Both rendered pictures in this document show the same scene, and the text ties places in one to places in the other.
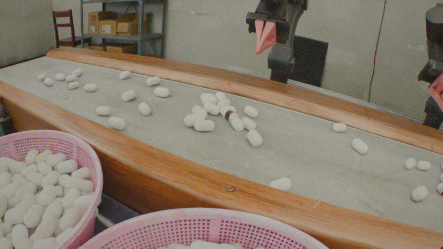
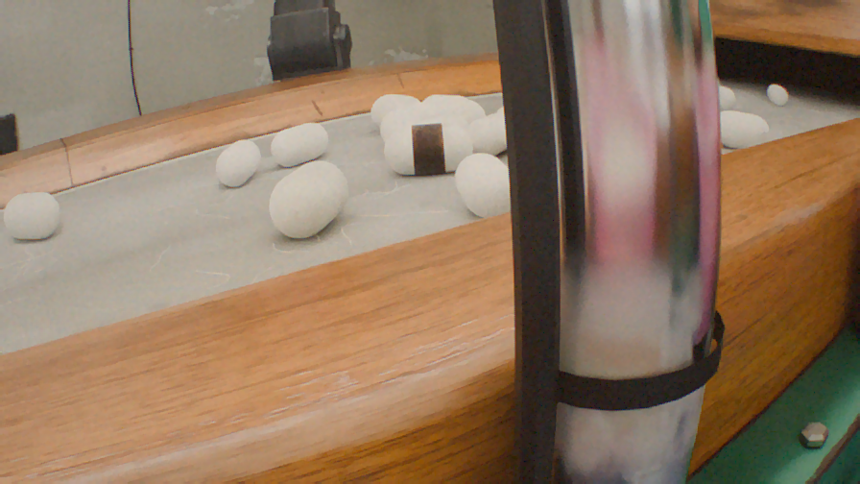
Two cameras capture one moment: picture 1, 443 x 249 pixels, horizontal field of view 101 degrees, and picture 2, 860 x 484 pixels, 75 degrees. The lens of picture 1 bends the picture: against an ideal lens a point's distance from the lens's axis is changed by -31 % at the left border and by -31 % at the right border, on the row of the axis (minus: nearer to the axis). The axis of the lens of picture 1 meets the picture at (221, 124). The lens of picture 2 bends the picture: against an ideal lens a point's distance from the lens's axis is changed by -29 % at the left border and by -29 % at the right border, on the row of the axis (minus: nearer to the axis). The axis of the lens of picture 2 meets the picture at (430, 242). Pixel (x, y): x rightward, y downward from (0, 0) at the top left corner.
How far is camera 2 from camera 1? 0.22 m
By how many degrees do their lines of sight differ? 50
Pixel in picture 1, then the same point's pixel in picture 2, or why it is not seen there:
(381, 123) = (113, 136)
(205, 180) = not seen: outside the picture
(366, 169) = (63, 262)
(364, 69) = not seen: hidden behind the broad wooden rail
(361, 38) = (87, 56)
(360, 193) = (36, 339)
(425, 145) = (291, 114)
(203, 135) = not seen: outside the picture
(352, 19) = (57, 18)
